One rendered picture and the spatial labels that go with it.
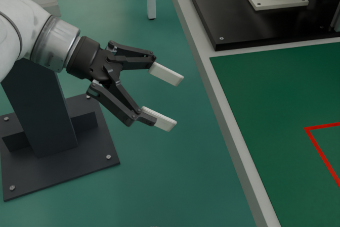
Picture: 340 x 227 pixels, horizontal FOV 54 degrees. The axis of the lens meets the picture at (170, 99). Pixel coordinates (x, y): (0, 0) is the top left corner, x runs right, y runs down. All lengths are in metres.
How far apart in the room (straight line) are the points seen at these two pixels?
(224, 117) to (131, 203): 0.82
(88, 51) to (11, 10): 0.13
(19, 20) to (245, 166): 0.44
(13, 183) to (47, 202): 0.17
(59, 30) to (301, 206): 0.49
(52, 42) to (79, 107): 1.16
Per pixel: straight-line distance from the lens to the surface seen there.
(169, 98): 1.75
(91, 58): 0.61
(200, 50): 0.83
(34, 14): 0.61
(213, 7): 0.95
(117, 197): 1.43
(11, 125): 1.77
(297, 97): 0.75
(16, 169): 1.60
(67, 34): 0.61
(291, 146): 0.66
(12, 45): 0.54
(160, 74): 0.70
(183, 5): 0.99
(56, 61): 0.61
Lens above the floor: 1.25
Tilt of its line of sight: 46 degrees down
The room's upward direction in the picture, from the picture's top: straight up
